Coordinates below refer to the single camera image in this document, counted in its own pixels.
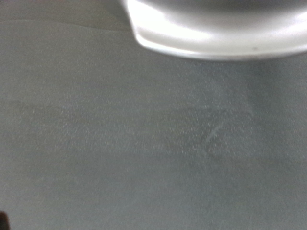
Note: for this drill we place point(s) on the black Keurig coffee machine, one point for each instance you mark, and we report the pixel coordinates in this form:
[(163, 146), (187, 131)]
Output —
[(217, 28)]

